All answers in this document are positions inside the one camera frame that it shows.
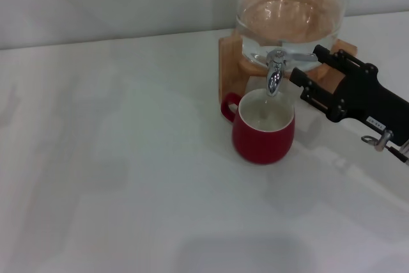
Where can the glass water dispenser jar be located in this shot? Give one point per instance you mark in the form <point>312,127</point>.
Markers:
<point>287,14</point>

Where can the wooden dispenser stand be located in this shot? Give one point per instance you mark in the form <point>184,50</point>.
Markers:
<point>228,68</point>

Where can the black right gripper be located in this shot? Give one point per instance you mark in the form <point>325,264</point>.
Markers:
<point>367,100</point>

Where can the chrome faucet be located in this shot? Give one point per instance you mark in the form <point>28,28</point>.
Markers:
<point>274,76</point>

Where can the red ceramic cup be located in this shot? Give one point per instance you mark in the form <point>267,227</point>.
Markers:
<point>262,142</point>

